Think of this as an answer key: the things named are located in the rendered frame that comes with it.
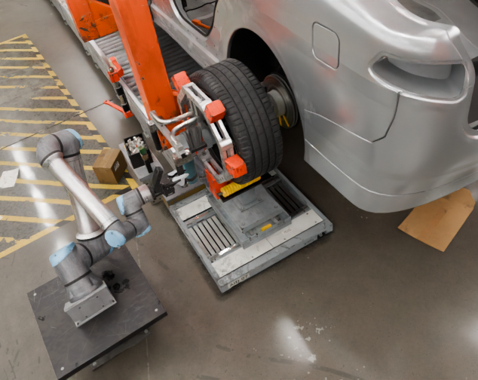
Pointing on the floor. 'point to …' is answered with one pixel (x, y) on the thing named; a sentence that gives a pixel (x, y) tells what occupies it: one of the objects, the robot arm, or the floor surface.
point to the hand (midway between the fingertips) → (184, 172)
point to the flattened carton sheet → (439, 219)
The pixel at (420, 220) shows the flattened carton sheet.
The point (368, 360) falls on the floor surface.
